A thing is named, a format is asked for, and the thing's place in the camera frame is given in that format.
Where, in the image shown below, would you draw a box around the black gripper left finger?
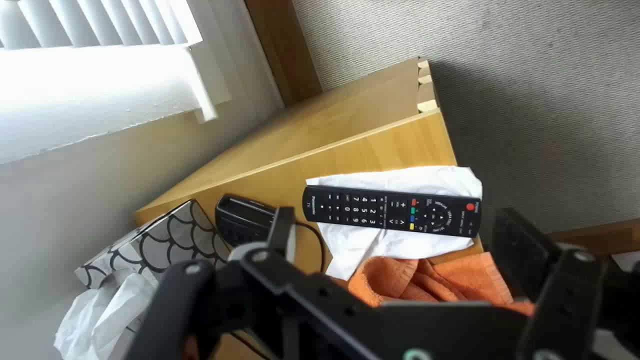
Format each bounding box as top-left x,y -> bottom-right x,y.
125,206 -> 403,360

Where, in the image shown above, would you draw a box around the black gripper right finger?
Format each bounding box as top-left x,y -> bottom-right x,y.
491,206 -> 640,360

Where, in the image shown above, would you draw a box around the black clock radio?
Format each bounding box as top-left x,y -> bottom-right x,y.
214,194 -> 278,249

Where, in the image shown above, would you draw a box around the orange towel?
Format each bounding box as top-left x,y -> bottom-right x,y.
347,249 -> 539,317

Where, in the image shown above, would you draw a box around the scale pattern tissue box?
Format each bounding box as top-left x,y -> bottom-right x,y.
75,197 -> 237,292

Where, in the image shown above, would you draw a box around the light wooden dresser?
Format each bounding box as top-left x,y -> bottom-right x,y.
131,56 -> 486,360

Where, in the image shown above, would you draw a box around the white tissue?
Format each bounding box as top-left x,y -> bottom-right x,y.
53,268 -> 162,360

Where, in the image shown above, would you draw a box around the white paper sheet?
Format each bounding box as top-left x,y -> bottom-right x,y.
305,163 -> 484,282

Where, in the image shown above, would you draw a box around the white window sill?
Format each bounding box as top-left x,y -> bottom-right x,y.
0,35 -> 235,165

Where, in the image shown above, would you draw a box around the white window blinds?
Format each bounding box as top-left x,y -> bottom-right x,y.
0,0 -> 207,50

